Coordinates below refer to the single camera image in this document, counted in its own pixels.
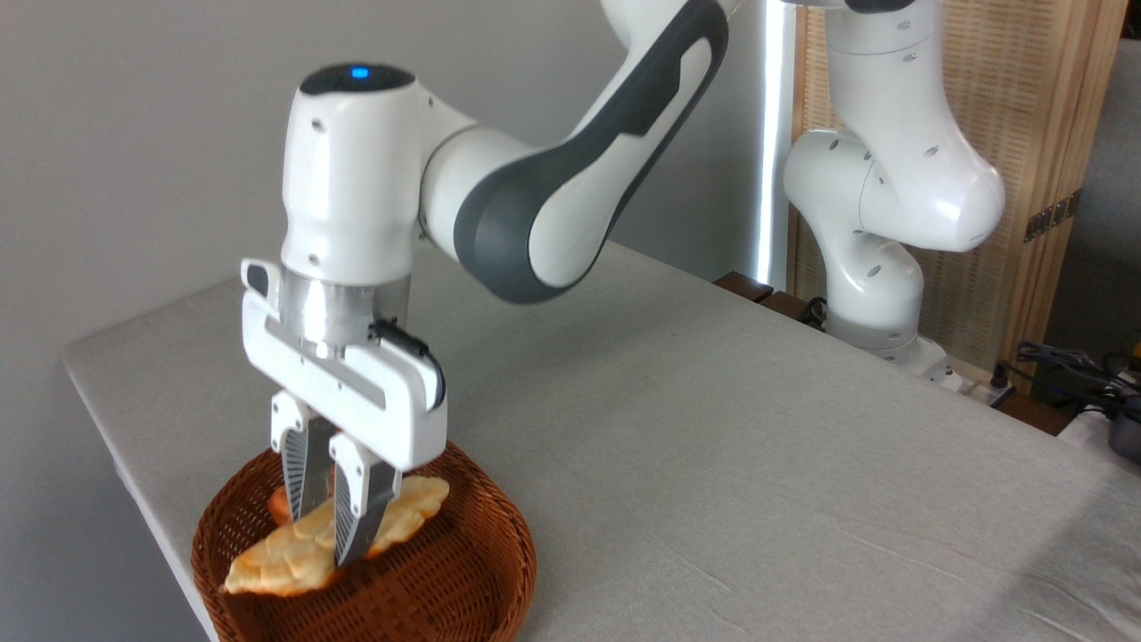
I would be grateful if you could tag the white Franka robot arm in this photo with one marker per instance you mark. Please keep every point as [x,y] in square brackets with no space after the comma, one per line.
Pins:
[357,178]

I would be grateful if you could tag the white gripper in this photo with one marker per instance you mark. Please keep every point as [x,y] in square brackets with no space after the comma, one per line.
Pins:
[392,410]

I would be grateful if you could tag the brown woven wicker basket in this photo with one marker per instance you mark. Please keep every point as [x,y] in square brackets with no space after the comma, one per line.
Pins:
[463,571]

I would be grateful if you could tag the white power strip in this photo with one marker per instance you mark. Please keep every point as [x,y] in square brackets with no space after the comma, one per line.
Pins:
[976,385]

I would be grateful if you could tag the dark brown wooden block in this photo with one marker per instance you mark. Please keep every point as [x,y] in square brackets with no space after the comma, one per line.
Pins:
[789,308]
[742,285]

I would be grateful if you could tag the long golden bread loaf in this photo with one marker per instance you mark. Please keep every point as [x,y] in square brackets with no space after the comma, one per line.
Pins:
[272,562]

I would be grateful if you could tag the light wooden folding screen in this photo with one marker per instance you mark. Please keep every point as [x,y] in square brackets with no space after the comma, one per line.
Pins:
[1025,107]

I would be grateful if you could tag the metal screen hinge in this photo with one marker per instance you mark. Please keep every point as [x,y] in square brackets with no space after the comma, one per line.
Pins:
[1052,217]

